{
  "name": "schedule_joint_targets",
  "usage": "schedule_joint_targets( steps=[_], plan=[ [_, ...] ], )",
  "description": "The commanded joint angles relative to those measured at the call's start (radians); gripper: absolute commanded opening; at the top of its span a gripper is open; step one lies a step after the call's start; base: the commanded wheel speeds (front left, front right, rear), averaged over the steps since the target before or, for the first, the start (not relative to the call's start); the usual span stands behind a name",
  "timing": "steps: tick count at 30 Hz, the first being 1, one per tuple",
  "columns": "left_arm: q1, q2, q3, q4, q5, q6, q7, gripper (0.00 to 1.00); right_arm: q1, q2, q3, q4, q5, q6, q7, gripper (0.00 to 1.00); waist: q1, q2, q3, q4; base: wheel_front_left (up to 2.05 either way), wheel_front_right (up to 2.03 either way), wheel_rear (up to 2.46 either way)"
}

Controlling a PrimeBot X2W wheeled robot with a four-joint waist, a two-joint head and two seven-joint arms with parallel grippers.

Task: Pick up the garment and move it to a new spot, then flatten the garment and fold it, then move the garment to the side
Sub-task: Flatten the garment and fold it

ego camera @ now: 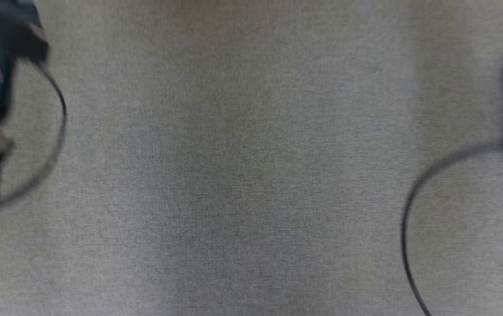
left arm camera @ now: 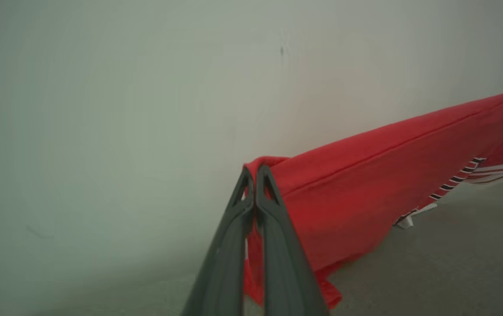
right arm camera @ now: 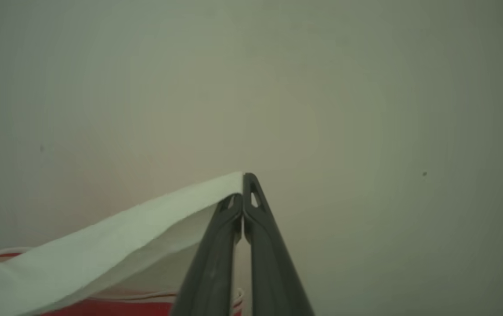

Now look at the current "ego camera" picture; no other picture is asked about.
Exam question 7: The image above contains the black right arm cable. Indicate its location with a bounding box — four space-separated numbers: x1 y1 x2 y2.
401 145 503 316

